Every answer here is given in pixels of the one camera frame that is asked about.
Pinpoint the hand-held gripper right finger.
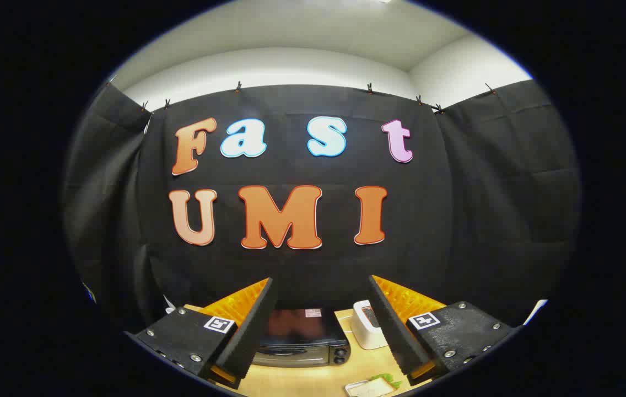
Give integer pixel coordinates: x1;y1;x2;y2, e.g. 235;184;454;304
368;275;515;387

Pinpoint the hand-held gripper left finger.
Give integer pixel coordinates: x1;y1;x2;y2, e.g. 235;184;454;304
126;277;279;390

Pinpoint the black toaster oven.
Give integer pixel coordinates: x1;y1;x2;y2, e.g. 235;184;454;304
251;308;352;369

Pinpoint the lettuce sandwich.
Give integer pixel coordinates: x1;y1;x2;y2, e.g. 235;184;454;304
353;373;403;397

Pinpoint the white slot toaster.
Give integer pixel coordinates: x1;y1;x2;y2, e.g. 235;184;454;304
352;300;390;351

